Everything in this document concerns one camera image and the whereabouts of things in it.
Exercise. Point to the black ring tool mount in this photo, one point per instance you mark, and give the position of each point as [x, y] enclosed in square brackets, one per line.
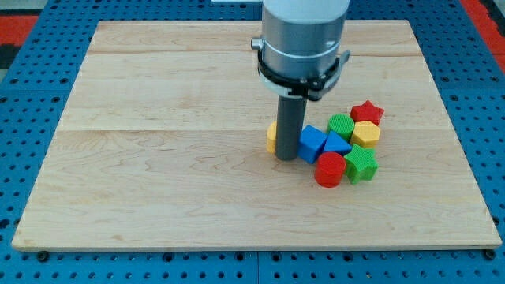
[313, 88]

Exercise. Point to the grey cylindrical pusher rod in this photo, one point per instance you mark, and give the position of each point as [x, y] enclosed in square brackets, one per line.
[290, 118]

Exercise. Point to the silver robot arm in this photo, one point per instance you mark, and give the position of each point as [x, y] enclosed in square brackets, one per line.
[298, 59]

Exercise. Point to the blue cube block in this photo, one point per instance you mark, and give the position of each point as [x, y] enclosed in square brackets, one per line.
[311, 143]

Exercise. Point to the yellow block behind rod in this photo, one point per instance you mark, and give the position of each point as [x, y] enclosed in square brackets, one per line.
[271, 137]

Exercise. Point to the green cylinder block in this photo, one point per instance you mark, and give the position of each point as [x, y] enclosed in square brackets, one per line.
[341, 124]

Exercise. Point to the blue triangle block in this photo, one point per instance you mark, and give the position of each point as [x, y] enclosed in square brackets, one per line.
[335, 143]

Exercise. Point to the red star block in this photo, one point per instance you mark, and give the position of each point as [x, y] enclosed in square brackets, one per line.
[367, 111]

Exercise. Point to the yellow hexagon block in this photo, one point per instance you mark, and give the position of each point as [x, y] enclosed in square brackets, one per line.
[366, 134]

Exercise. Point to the red cylinder block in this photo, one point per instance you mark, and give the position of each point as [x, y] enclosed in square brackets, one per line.
[330, 169]

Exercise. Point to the green star block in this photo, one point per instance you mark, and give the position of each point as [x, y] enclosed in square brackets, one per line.
[361, 164]

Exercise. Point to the wooden board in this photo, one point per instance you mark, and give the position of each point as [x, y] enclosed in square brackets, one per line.
[161, 147]

